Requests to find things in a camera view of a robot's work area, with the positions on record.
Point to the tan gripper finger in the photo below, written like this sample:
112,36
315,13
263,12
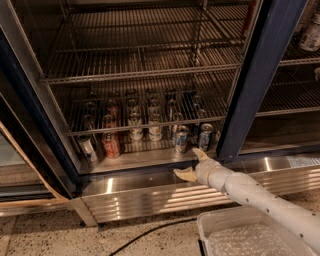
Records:
202,156
187,174

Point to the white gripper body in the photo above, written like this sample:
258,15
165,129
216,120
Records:
203,169

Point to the blue silver redbull can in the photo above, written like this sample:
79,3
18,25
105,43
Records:
181,139

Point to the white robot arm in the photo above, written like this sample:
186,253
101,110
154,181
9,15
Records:
245,190

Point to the blue silver can right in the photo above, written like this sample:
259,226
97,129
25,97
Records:
205,136

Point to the white orange can right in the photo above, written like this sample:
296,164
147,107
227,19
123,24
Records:
155,130

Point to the white orange can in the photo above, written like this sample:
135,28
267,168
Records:
155,130
135,120

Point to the white orange can left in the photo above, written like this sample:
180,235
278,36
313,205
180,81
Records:
135,120

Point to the red cola can front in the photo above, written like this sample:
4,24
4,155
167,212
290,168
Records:
111,145

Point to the stainless fridge base grille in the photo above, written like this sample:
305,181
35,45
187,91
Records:
157,190

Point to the red can second row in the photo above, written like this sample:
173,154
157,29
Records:
109,121

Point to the silver can front left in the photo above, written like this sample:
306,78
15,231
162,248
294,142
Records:
87,148

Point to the open fridge door left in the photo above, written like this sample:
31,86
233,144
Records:
32,176

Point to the white can upper right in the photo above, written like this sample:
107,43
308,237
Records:
310,40

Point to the clear plastic bin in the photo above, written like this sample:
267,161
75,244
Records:
210,222

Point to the bubble wrap sheet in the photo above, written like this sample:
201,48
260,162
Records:
249,240

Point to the right compartment wire shelf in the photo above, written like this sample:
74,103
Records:
295,87

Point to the lower wire fridge shelf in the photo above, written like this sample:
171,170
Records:
196,97

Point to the wire fridge shelf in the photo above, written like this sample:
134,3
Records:
196,97
145,41

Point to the upper wire fridge shelf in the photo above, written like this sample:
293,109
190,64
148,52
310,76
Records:
145,41

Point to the dark blue fridge door frame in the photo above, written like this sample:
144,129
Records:
272,33

